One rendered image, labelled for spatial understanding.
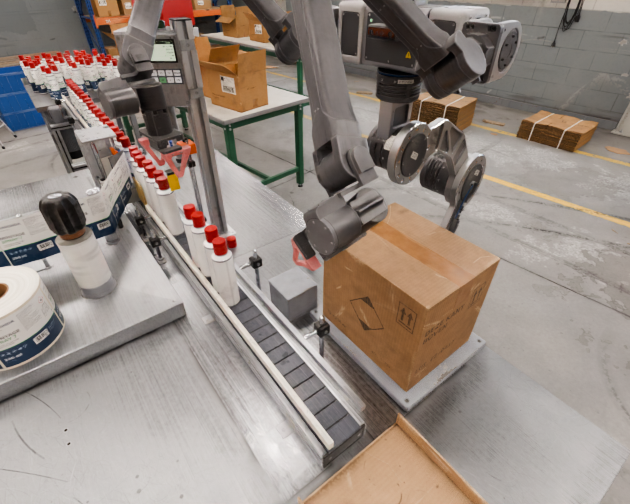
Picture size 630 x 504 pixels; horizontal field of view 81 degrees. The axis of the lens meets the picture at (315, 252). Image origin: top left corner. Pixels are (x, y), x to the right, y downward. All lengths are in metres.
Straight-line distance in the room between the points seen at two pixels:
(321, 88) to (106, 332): 0.79
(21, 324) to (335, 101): 0.82
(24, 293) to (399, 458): 0.89
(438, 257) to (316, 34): 0.48
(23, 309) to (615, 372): 2.43
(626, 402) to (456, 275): 1.66
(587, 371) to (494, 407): 1.43
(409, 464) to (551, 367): 1.54
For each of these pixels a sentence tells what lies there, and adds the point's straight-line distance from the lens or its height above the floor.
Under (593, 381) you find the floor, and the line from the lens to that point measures 2.35.
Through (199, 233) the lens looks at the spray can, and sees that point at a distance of 1.04.
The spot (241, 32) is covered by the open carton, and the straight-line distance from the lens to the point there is 6.26.
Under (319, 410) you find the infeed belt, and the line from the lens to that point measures 0.83.
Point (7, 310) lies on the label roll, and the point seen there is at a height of 1.03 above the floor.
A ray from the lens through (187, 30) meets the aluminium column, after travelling 1.17.
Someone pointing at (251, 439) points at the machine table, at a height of 0.83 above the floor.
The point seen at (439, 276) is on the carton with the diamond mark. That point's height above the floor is 1.12.
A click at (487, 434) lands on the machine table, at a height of 0.83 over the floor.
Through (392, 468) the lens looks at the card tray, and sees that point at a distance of 0.85.
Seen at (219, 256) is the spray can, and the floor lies 1.05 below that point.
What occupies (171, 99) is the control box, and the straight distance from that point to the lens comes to 1.20.
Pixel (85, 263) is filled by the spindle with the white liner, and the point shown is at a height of 1.00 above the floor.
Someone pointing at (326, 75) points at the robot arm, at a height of 1.48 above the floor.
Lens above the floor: 1.61
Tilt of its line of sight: 38 degrees down
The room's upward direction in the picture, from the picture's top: straight up
